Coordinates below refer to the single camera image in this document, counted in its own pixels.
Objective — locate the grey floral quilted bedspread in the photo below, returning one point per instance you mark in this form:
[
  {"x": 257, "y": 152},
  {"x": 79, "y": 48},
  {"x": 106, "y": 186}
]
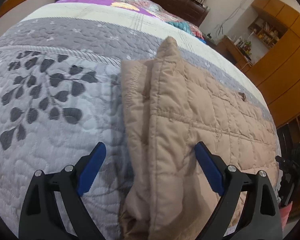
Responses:
[{"x": 60, "y": 95}]

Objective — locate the wooden wardrobe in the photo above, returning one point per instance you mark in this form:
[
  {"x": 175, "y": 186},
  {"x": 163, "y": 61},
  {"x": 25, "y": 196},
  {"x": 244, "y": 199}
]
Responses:
[{"x": 277, "y": 73}]

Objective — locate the purple floral blanket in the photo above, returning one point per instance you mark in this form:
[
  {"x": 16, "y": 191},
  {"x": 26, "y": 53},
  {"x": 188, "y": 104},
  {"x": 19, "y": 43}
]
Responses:
[{"x": 113, "y": 3}]

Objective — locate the beige quilted down coat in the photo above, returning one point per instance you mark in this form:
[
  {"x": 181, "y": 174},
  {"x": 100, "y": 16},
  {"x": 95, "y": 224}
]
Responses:
[{"x": 169, "y": 106}]

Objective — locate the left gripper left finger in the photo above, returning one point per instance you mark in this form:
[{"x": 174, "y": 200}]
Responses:
[{"x": 40, "y": 217}]

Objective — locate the wall shelf with items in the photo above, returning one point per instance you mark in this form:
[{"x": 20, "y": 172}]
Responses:
[{"x": 269, "y": 33}]

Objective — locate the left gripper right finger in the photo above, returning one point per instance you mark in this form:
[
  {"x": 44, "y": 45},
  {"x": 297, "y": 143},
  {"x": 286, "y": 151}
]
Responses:
[{"x": 260, "y": 217}]

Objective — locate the black chair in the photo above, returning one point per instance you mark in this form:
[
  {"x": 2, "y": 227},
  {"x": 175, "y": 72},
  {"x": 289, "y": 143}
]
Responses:
[{"x": 289, "y": 139}]

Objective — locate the teal folded garment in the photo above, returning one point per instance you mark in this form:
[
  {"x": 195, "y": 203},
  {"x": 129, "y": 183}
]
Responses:
[{"x": 184, "y": 26}]

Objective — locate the wooden desk with clutter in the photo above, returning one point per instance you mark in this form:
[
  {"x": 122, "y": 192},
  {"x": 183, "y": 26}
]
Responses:
[{"x": 231, "y": 52}]

